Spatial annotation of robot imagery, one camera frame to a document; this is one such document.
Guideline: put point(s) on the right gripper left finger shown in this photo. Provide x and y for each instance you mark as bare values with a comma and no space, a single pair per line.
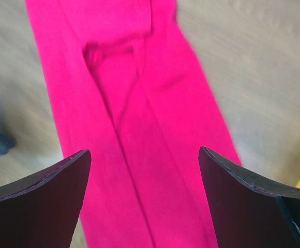
42,209

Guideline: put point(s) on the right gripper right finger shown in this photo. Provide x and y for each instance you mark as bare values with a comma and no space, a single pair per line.
247,209

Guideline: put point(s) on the red t shirt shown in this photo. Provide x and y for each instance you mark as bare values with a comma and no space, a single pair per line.
124,83

